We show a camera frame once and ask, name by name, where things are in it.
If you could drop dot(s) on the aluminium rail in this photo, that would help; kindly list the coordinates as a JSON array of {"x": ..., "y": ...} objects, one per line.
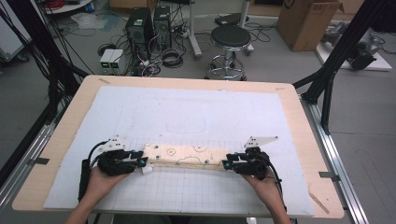
[
  {"x": 28, "y": 158},
  {"x": 339, "y": 165}
]

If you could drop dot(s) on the cardboard box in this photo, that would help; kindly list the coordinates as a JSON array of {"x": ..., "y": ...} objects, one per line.
[{"x": 306, "y": 25}]

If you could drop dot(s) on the white stand leg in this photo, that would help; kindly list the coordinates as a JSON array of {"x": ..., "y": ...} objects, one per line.
[
  {"x": 193, "y": 34},
  {"x": 245, "y": 12}
]

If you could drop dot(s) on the person's left hand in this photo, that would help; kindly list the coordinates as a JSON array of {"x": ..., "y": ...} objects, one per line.
[{"x": 102, "y": 183}]

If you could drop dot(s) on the large black computer tower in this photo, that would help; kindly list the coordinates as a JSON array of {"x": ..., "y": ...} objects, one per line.
[{"x": 139, "y": 29}]

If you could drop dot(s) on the person's legs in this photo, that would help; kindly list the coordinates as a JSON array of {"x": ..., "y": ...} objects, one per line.
[{"x": 155, "y": 220}]

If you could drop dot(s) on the white board with robot parts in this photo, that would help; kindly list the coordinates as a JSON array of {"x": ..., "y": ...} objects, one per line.
[{"x": 381, "y": 63}]

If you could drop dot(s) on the black flat case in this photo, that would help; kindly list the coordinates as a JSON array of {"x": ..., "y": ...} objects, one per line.
[{"x": 229, "y": 19}]

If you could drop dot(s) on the clear plastic bag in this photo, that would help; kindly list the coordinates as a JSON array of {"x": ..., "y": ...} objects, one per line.
[{"x": 88, "y": 21}]

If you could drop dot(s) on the white grid mat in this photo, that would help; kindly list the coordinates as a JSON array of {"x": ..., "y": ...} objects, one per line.
[{"x": 174, "y": 109}]

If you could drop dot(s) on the black round stool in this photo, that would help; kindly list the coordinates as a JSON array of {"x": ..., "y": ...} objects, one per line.
[{"x": 230, "y": 36}]

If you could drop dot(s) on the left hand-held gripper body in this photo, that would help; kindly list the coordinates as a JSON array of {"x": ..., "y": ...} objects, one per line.
[{"x": 115, "y": 163}]

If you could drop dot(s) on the white panel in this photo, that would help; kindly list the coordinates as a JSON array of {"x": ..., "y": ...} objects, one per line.
[{"x": 11, "y": 34}]

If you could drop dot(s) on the black metal frame strut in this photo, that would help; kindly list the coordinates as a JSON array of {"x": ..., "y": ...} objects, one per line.
[{"x": 339, "y": 53}]

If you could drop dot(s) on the narrow black computer tower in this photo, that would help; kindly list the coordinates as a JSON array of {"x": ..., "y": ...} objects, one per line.
[{"x": 162, "y": 26}]

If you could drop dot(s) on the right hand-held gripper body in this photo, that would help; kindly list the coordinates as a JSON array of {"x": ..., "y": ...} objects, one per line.
[{"x": 253, "y": 165}]

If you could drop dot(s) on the person's right hand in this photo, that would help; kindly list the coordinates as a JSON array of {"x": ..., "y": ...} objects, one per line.
[{"x": 264, "y": 189}]

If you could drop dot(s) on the cream cloth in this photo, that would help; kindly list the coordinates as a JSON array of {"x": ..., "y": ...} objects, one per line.
[{"x": 186, "y": 155}]

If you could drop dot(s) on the white power supply unit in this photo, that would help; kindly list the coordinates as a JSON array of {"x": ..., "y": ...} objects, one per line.
[
  {"x": 106, "y": 59},
  {"x": 117, "y": 59}
]

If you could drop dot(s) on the white round table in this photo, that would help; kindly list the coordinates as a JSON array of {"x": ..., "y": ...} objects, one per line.
[{"x": 71, "y": 6}]

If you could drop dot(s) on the dark metal clamp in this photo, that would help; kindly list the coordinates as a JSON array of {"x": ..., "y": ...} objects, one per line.
[
  {"x": 328, "y": 176},
  {"x": 39, "y": 160}
]

